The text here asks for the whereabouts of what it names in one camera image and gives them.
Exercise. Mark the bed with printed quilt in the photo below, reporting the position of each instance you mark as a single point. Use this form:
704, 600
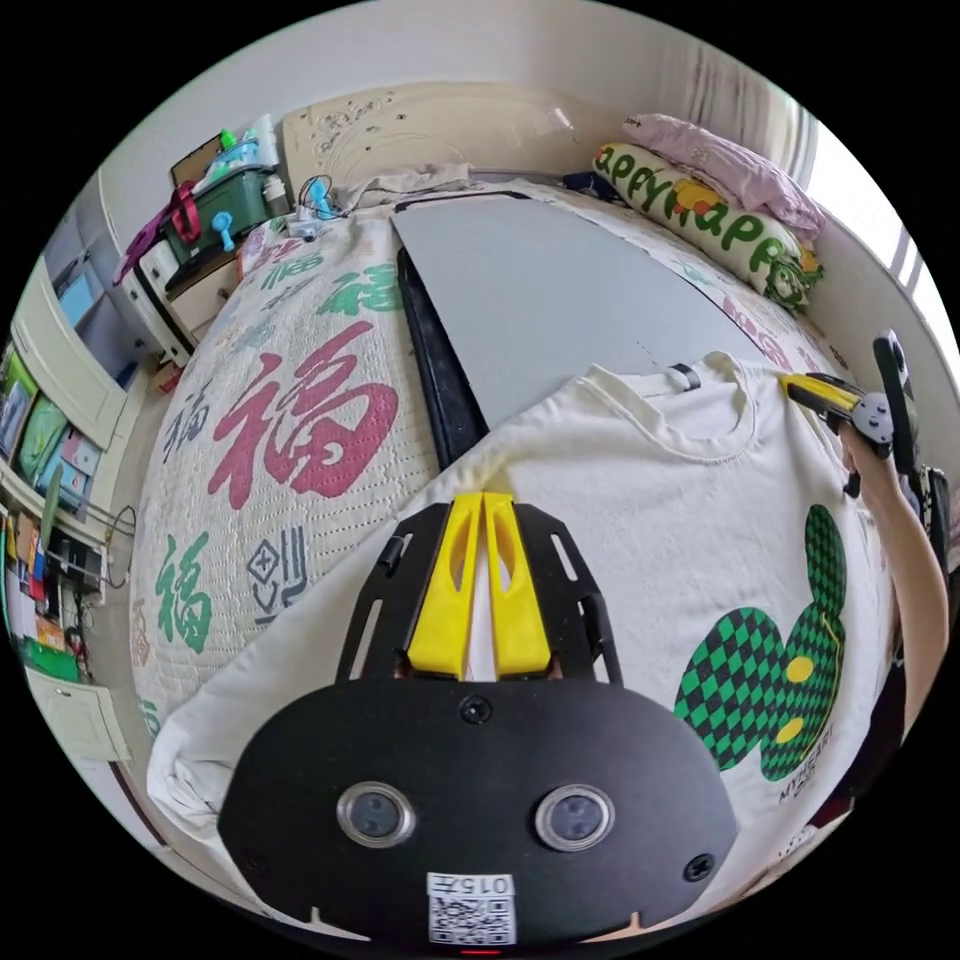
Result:
300, 420

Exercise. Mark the person's right forearm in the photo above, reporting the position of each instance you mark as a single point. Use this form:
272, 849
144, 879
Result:
911, 600

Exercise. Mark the white t-shirt with checkered print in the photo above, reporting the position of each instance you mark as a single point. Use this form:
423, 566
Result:
637, 525

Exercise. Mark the beige cloth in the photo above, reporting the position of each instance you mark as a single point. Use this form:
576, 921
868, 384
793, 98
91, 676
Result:
405, 187

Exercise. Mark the window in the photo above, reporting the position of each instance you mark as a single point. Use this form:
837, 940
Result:
870, 202

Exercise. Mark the bedside cabinet with boxes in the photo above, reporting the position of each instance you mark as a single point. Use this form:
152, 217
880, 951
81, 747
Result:
202, 225

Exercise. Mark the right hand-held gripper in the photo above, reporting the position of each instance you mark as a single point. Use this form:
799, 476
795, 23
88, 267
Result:
870, 424

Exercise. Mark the grey folding board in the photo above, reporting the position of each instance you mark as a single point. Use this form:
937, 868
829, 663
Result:
540, 300

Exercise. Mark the person's right hand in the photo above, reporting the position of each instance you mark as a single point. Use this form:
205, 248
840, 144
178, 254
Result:
870, 476

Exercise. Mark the white shelf unit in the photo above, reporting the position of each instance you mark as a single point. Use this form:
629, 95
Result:
60, 465

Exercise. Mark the rolled blanket with green letters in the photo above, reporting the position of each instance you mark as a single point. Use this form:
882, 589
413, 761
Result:
720, 225

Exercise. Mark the pink pillow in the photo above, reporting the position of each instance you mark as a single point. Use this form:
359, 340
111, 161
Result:
720, 154

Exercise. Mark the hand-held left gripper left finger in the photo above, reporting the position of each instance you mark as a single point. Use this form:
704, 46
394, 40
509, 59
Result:
442, 615

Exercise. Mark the pale curtain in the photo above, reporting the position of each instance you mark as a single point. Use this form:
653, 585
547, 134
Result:
735, 97

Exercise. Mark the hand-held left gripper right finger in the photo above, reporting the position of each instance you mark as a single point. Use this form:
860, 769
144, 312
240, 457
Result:
517, 622

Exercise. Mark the small blue fan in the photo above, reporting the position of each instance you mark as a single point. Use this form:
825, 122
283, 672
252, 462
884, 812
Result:
316, 193

